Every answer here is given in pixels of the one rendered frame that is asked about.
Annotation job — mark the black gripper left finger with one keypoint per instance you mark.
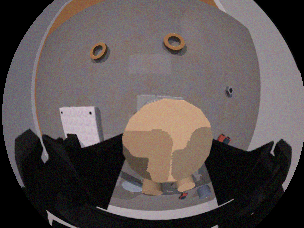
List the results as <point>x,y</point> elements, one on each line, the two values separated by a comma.
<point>96,167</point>

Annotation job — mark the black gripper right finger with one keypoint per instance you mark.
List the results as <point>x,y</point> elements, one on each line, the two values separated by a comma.
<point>229,167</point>

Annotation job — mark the red toy truck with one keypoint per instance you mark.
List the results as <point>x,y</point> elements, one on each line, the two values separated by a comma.
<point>182,196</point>
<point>224,139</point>

